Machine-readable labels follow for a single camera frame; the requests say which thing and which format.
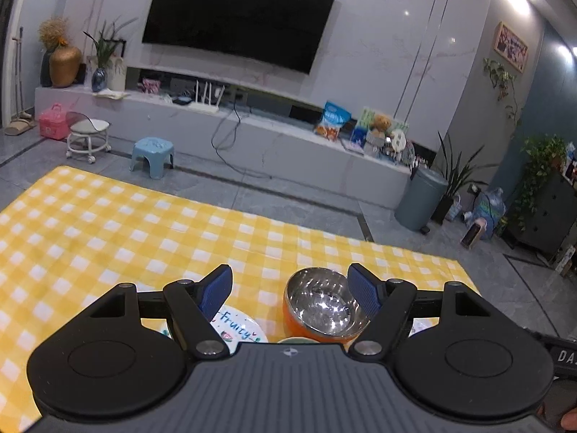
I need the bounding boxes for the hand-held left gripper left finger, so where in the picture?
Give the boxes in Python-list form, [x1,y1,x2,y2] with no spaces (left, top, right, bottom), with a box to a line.
[79,264,235,362]

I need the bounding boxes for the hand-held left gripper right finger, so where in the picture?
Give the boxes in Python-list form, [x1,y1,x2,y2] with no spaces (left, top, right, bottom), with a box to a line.
[346,262,501,362]

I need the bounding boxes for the orange steel bowl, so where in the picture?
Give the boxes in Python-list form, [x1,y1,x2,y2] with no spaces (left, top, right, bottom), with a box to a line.
[283,267,371,341]

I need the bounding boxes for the grey trash can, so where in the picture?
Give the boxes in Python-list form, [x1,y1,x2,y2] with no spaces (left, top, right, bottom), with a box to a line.
[395,166,449,231]

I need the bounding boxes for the yellow checkered tablecloth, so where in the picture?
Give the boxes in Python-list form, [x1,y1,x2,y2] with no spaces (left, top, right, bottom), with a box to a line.
[0,165,483,433]

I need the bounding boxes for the small white basket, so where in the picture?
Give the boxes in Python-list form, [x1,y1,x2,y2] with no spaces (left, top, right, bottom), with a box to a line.
[445,194,463,222]

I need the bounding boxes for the small pink heater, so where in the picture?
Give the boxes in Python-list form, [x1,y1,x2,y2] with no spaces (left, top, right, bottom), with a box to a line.
[461,218,490,250]

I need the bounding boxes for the long-leaf potted plant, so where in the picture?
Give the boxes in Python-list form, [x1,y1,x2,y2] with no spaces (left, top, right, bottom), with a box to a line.
[430,131,490,224]

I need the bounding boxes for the dark grey cabinet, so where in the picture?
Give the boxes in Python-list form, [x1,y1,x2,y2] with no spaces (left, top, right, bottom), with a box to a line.
[502,174,577,255]

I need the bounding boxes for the blue water jug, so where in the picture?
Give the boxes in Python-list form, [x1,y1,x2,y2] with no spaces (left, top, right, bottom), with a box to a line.
[473,187,506,237]

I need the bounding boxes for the white marble media console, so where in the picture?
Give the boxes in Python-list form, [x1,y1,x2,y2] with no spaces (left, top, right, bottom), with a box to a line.
[35,65,422,210]

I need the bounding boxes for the blue plastic stool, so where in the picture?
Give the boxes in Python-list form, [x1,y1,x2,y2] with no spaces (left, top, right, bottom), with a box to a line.
[131,137,176,173]

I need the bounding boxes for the brown teddy bear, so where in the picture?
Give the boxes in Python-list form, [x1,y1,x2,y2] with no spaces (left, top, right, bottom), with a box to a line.
[370,115,392,138]

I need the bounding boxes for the green picture card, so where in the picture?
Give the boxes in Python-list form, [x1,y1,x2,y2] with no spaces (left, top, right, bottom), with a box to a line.
[356,106,411,145]

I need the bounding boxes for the blue snack bag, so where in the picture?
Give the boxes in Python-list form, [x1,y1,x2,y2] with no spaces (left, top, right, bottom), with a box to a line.
[314,100,351,141]

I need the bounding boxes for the white antenna router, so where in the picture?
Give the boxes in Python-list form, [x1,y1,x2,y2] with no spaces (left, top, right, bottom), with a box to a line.
[189,80,226,113]

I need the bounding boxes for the pothos plant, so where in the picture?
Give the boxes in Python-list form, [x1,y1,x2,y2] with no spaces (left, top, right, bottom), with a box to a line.
[514,134,568,231]

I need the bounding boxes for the white wheeled stool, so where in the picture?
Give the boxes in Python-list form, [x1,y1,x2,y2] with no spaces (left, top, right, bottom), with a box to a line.
[66,112,112,164]

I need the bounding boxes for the pink storage box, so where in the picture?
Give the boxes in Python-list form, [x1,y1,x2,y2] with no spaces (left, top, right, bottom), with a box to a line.
[38,104,70,140]

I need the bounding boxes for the white paper bag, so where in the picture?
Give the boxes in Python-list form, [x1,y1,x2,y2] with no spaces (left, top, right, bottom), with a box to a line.
[107,54,127,91]

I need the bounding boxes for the hanging ivy vine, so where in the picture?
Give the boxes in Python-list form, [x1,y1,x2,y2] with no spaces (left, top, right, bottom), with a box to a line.
[484,57,524,138]

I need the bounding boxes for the beige slippers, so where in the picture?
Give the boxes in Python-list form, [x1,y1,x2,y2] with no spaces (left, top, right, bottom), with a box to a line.
[4,117,37,136]

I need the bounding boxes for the green leafy stems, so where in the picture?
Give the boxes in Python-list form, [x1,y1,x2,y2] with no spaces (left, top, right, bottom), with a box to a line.
[83,18,138,70]

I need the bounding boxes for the gold vase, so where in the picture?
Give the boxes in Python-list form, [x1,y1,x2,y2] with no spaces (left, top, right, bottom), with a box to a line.
[49,45,83,88]

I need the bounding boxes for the dark slim vase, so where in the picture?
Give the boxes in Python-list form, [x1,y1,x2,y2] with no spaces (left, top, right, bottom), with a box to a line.
[40,51,55,88]

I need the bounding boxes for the dried flower bunch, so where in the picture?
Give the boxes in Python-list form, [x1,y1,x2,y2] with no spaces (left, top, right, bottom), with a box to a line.
[38,17,70,50]

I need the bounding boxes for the black power cable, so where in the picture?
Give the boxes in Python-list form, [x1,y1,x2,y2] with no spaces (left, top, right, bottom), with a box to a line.
[212,104,271,179]

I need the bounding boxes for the black wall television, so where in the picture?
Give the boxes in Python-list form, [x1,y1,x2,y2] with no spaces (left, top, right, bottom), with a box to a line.
[142,0,340,75]

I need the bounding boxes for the framed wall picture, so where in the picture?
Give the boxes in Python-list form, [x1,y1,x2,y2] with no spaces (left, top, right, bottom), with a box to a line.
[493,21,529,74]

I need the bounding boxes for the long-handled broom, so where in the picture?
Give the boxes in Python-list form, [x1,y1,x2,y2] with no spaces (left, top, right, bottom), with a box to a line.
[13,27,28,118]

